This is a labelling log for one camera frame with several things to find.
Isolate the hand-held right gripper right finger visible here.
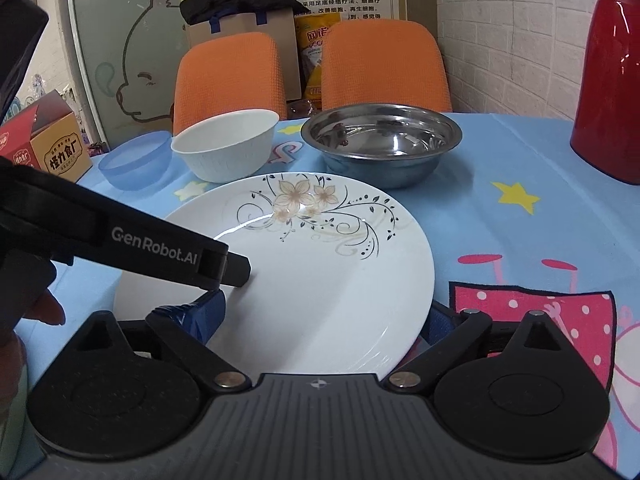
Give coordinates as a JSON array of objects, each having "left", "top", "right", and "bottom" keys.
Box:
[{"left": 389, "top": 302, "right": 569, "bottom": 397}]

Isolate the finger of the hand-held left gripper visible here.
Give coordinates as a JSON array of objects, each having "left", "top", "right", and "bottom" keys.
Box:
[{"left": 220, "top": 253, "right": 251, "bottom": 290}]

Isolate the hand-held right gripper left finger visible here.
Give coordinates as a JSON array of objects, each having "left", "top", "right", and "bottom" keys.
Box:
[{"left": 74, "top": 289, "right": 252, "bottom": 394}]

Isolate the white floral plate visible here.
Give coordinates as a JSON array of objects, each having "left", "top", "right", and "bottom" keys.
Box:
[{"left": 114, "top": 172, "right": 435, "bottom": 379}]

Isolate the person's left hand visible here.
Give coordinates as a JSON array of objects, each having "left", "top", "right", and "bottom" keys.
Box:
[{"left": 0, "top": 287, "right": 67, "bottom": 413}]

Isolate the blue plastic bowl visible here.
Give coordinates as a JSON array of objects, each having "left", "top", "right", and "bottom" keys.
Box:
[{"left": 98, "top": 131, "right": 173, "bottom": 191}]

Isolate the blue cartoon tablecloth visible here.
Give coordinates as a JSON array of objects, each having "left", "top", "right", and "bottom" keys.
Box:
[{"left": 0, "top": 110, "right": 640, "bottom": 480}]

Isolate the red cardboard box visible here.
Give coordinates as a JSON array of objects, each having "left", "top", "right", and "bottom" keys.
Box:
[{"left": 0, "top": 90, "right": 94, "bottom": 184}]

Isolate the white ceramic bowl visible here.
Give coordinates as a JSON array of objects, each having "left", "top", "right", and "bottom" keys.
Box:
[{"left": 171, "top": 109, "right": 280, "bottom": 184}]

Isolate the stainless steel bowl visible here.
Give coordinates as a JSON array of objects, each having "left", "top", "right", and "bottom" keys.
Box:
[{"left": 300, "top": 103, "right": 463, "bottom": 189}]

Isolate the glass door with cat drawing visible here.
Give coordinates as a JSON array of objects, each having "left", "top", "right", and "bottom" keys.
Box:
[{"left": 67, "top": 0, "right": 187, "bottom": 137}]

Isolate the orange chair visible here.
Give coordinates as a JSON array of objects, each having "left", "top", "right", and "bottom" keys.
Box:
[
  {"left": 320, "top": 19, "right": 454, "bottom": 114},
  {"left": 173, "top": 31, "right": 289, "bottom": 136}
]

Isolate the yellow snack bag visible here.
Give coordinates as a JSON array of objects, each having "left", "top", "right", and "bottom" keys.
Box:
[{"left": 295, "top": 12, "right": 346, "bottom": 107}]

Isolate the brown paper bag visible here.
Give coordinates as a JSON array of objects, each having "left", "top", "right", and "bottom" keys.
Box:
[{"left": 186, "top": 7, "right": 301, "bottom": 103}]

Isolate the black cloth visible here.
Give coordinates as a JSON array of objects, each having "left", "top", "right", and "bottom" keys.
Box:
[{"left": 180, "top": 0, "right": 307, "bottom": 25}]

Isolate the red thermos jug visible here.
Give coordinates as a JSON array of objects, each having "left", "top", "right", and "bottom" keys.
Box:
[{"left": 570, "top": 0, "right": 640, "bottom": 185}]

